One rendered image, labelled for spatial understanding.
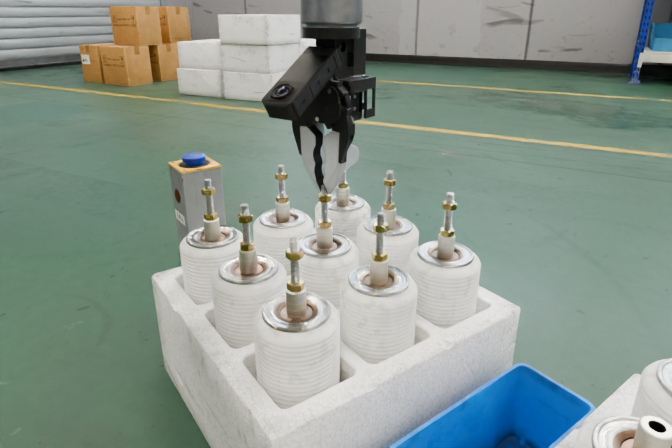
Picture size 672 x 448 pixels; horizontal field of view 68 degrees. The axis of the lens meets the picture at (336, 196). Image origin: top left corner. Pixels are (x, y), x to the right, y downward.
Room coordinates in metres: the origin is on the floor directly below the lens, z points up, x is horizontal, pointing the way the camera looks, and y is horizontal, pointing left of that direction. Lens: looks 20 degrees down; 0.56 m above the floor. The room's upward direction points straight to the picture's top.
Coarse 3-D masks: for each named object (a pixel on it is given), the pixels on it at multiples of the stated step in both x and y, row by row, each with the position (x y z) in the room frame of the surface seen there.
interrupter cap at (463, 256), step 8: (424, 248) 0.62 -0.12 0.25; (432, 248) 0.62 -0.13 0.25; (456, 248) 0.62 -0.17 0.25; (464, 248) 0.62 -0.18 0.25; (424, 256) 0.59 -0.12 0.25; (432, 256) 0.59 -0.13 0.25; (456, 256) 0.60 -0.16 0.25; (464, 256) 0.59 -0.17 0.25; (472, 256) 0.59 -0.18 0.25; (432, 264) 0.57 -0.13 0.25; (440, 264) 0.57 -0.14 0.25; (448, 264) 0.57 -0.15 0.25; (456, 264) 0.57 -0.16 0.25; (464, 264) 0.57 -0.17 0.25
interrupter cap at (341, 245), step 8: (304, 240) 0.64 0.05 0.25; (312, 240) 0.64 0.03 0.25; (336, 240) 0.64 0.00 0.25; (344, 240) 0.64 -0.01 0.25; (304, 248) 0.62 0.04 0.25; (312, 248) 0.62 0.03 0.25; (336, 248) 0.62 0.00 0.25; (344, 248) 0.62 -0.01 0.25; (312, 256) 0.60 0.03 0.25; (320, 256) 0.59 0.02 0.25; (328, 256) 0.59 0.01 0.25; (336, 256) 0.60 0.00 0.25
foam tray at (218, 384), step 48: (480, 288) 0.63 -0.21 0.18; (192, 336) 0.53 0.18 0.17; (432, 336) 0.52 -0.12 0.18; (480, 336) 0.54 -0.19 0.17; (192, 384) 0.55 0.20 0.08; (240, 384) 0.43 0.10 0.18; (384, 384) 0.44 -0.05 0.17; (432, 384) 0.49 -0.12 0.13; (480, 384) 0.54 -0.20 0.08; (240, 432) 0.42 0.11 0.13; (288, 432) 0.37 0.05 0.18; (336, 432) 0.40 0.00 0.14; (384, 432) 0.44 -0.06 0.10
